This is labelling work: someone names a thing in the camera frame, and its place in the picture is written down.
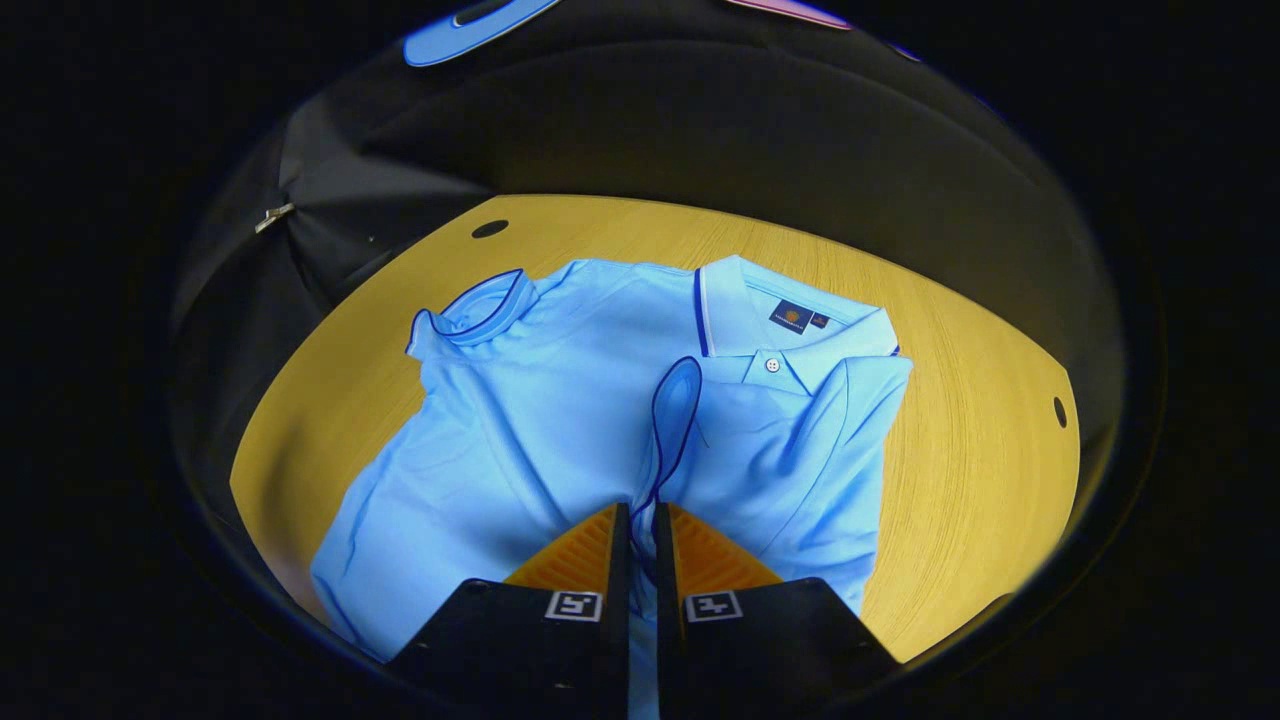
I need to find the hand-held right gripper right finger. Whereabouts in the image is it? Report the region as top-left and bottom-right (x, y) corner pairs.
(652, 502), (901, 720)

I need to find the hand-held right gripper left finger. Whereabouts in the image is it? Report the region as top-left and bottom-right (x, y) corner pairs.
(385, 502), (633, 720)

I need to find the light blue T-shirt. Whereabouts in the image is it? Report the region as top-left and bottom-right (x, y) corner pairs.
(310, 255), (913, 720)

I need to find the black backdrop cloth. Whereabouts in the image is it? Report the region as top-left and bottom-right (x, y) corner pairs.
(170, 0), (1126, 451)

